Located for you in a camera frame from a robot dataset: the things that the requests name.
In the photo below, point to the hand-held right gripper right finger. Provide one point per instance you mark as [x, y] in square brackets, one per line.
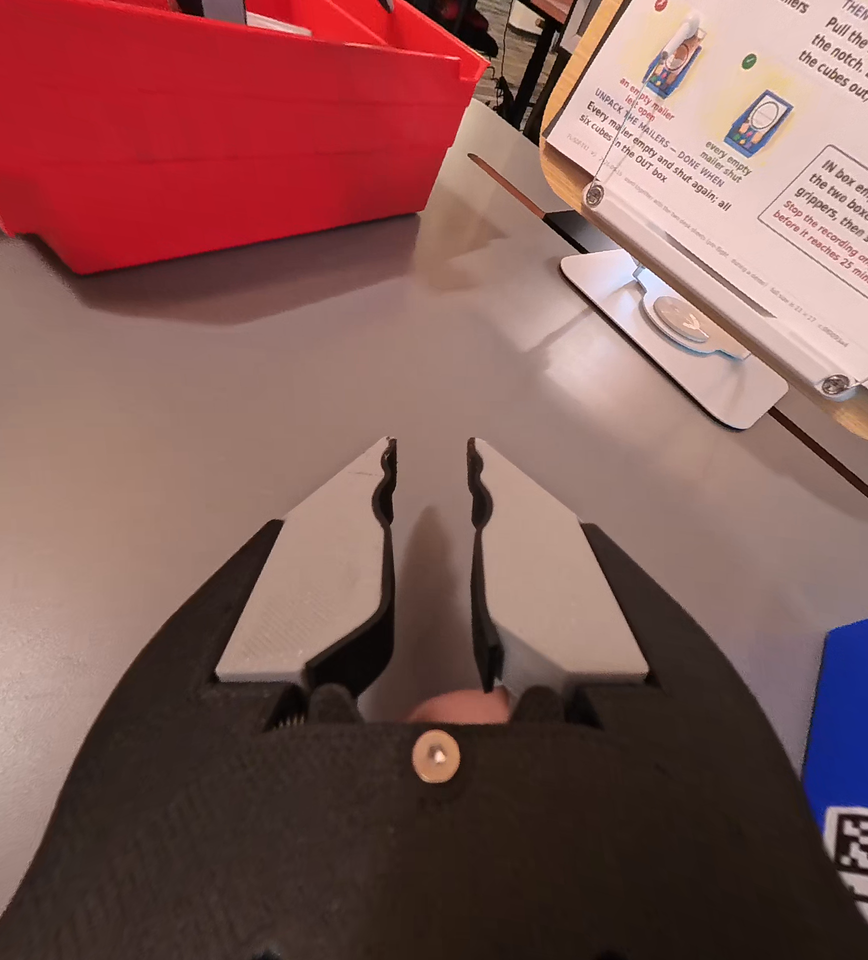
[554, 592]

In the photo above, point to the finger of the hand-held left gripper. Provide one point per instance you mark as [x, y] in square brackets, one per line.
[224, 9]

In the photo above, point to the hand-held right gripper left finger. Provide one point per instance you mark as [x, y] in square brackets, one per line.
[314, 592]

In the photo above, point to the red plastic bin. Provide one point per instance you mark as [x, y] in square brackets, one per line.
[216, 150]

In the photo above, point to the printed instruction poster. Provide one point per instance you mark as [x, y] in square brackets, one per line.
[704, 112]

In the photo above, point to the white cardboard mailer box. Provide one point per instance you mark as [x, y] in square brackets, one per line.
[280, 24]

